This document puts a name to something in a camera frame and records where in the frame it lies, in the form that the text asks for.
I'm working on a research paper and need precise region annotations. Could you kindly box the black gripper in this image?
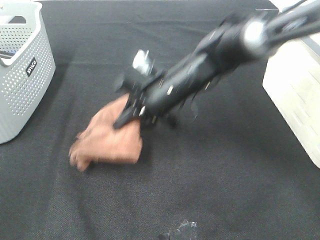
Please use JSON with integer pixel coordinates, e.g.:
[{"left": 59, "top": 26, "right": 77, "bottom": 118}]
[{"left": 113, "top": 49, "right": 190, "bottom": 129}]

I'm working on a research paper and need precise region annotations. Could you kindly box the brown towel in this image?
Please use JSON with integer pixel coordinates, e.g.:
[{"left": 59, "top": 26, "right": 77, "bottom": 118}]
[{"left": 68, "top": 94, "right": 143, "bottom": 172}]

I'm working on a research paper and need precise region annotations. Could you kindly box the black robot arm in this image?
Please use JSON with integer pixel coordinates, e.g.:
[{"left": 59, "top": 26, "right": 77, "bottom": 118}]
[{"left": 113, "top": 0, "right": 320, "bottom": 129}]

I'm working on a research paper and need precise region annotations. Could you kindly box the grey perforated plastic basket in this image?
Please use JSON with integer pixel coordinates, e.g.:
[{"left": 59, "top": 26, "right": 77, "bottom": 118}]
[{"left": 0, "top": 0, "right": 56, "bottom": 144}]

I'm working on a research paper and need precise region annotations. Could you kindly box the black table cloth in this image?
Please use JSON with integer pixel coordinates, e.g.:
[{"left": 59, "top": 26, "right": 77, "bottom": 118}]
[{"left": 0, "top": 0, "right": 320, "bottom": 240}]

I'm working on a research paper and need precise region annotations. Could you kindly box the white storage box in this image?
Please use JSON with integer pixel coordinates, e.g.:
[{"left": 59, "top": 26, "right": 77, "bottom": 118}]
[{"left": 261, "top": 32, "right": 320, "bottom": 169}]

